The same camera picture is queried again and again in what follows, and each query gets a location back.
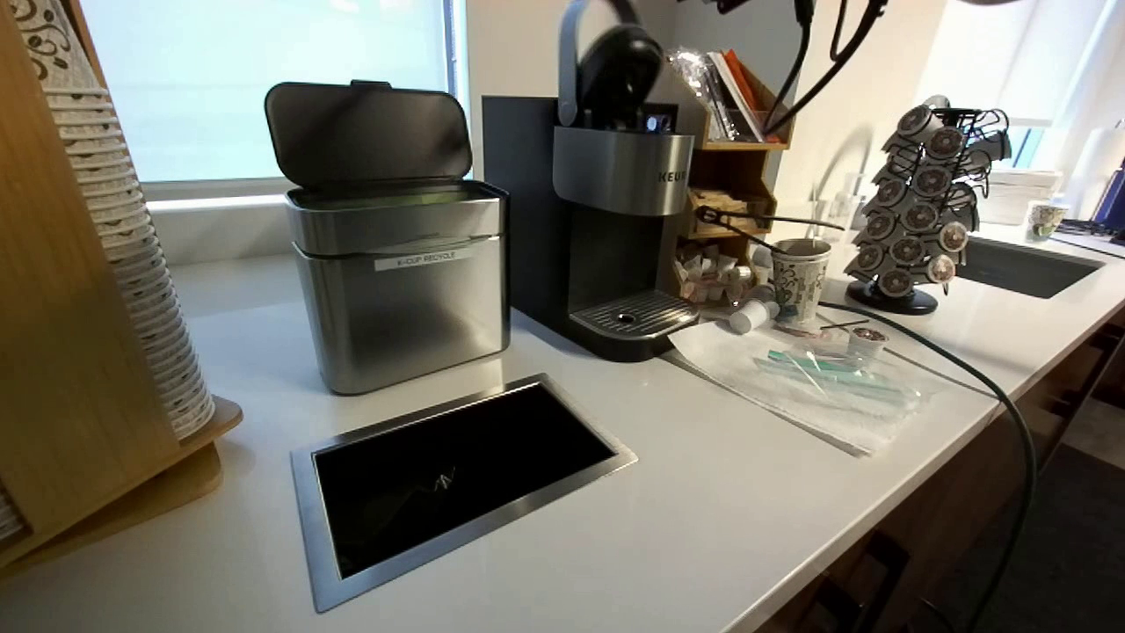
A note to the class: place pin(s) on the black silver coffeemaker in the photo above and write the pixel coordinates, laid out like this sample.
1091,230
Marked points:
592,179

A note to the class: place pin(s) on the wooden condiment organizer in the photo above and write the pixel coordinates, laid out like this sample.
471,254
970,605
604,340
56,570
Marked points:
723,254

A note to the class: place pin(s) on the stainless steel waste bin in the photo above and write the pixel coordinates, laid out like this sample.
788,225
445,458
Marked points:
398,252

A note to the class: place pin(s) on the small white creamer cup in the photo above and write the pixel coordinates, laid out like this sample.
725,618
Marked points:
749,316

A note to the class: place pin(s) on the patterned paper cup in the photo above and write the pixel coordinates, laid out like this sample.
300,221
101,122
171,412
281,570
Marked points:
799,275

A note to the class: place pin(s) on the plastic bag of stirrers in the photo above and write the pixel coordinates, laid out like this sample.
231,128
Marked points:
808,381

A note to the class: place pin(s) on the black coffee pod carousel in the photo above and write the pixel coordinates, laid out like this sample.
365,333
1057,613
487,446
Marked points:
914,230

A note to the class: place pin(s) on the wooden cup dispenser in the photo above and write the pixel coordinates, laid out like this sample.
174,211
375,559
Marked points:
83,434

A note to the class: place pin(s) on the stack of paper cups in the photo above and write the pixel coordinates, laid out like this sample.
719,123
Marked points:
101,160

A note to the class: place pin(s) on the countertop trash chute frame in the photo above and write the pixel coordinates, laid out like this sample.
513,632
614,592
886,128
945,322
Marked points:
383,499

